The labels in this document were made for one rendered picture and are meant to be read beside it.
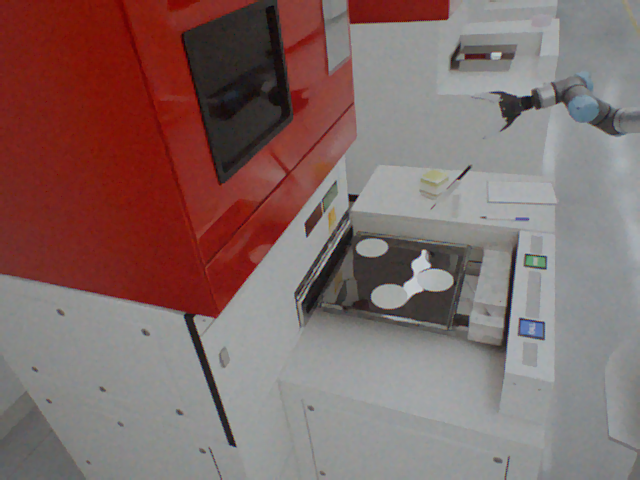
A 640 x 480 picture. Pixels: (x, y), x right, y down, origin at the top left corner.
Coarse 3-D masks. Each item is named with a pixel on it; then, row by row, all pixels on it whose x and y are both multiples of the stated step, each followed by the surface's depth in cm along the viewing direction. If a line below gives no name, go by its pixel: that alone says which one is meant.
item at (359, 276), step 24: (360, 240) 159; (384, 240) 157; (408, 240) 156; (360, 264) 148; (384, 264) 147; (408, 264) 146; (432, 264) 144; (456, 264) 143; (336, 288) 140; (360, 288) 139; (408, 288) 137; (384, 312) 130; (408, 312) 129; (432, 312) 128
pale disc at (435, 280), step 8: (424, 272) 142; (432, 272) 141; (440, 272) 141; (424, 280) 139; (432, 280) 138; (440, 280) 138; (448, 280) 137; (424, 288) 136; (432, 288) 135; (440, 288) 135
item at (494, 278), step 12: (492, 264) 145; (504, 264) 144; (480, 276) 141; (492, 276) 140; (504, 276) 140; (480, 288) 136; (492, 288) 136; (504, 288) 135; (480, 312) 129; (492, 312) 128; (468, 336) 124; (480, 336) 123; (492, 336) 122
